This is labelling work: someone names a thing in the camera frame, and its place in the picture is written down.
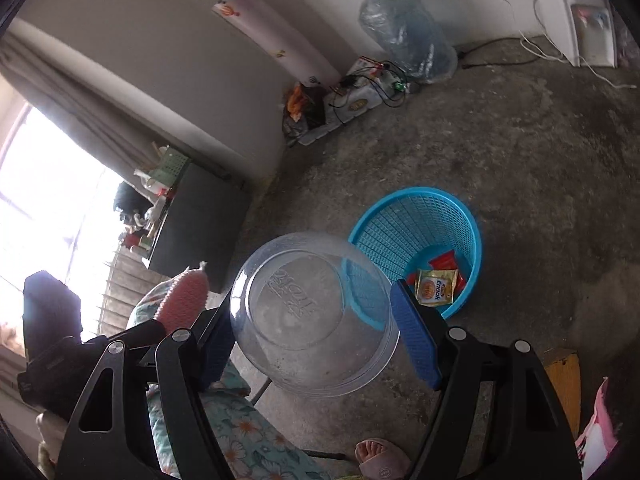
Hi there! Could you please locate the white cardboard box with electronics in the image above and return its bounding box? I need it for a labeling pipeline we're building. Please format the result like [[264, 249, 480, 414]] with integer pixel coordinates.
[[298, 56, 416, 147]]

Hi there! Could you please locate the clear plastic bowl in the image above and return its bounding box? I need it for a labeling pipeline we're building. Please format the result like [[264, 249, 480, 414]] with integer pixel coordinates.
[[229, 231, 402, 399]]

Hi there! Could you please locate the person's foot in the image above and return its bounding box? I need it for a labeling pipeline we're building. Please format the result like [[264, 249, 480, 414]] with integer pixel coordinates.
[[356, 439, 401, 466]]

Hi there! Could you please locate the black power cable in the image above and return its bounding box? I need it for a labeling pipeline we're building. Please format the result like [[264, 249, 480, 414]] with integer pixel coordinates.
[[456, 39, 543, 70]]

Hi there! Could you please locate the dark cabinet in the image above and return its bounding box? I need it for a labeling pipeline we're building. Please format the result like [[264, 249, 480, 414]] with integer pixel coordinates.
[[147, 162, 253, 293]]

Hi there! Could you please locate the red snack packet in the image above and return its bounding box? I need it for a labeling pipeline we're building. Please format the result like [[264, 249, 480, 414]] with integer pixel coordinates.
[[429, 250, 468, 291]]

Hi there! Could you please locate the black metal frame leg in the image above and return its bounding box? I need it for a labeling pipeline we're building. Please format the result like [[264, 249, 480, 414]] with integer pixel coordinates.
[[250, 379, 274, 406]]

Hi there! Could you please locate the black cloth bundle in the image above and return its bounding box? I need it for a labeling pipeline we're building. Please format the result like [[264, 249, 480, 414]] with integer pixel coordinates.
[[112, 180, 151, 215]]

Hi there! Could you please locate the pink bristle brush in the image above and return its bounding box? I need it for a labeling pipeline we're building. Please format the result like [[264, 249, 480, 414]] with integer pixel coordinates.
[[155, 261, 210, 333]]

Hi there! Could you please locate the green plastic crate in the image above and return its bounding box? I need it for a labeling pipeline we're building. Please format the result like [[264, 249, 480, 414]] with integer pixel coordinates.
[[155, 146, 191, 188]]

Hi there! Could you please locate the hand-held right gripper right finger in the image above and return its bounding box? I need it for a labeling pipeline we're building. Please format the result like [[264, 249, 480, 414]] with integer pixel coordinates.
[[390, 279, 583, 480]]

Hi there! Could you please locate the yellow wooden board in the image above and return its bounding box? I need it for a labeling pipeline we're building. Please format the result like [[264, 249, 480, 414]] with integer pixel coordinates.
[[542, 347, 583, 441]]

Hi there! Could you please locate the foot in pink slipper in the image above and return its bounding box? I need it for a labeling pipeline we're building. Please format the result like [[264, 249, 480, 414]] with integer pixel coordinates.
[[355, 437, 413, 480]]

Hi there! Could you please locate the large blue water jug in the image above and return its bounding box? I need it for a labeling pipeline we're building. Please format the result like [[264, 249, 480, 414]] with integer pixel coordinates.
[[358, 0, 459, 85]]

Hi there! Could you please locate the orange plastic bag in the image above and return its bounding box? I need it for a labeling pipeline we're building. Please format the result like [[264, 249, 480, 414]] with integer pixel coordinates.
[[285, 82, 307, 121]]

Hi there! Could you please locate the pink printed cloth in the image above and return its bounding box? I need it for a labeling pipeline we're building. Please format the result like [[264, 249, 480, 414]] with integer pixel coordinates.
[[575, 377, 621, 480]]

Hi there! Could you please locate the white cable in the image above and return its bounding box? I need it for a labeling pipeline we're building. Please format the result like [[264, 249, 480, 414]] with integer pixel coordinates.
[[466, 0, 640, 91]]

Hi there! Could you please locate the blue plastic mesh basket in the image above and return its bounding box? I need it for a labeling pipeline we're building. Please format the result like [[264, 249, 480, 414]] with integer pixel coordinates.
[[347, 187, 483, 321]]

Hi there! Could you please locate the grey curtain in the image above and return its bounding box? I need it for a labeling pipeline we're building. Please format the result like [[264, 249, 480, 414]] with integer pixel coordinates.
[[0, 17, 236, 183]]

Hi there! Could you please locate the rolled white printed mat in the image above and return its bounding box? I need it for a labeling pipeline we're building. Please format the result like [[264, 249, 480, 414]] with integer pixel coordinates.
[[212, 0, 346, 87]]

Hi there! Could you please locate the teal floral bedsheet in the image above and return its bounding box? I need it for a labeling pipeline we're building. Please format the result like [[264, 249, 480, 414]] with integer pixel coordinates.
[[125, 280, 321, 480]]

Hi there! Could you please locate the yellow snack packet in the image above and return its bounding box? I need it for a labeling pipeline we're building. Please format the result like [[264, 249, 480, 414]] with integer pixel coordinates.
[[415, 269, 460, 307]]

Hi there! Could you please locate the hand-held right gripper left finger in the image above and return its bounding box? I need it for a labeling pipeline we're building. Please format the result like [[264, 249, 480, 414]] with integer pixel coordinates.
[[55, 290, 238, 480]]

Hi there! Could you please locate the white appliance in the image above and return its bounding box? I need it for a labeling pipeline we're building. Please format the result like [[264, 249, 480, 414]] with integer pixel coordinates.
[[522, 0, 618, 68]]

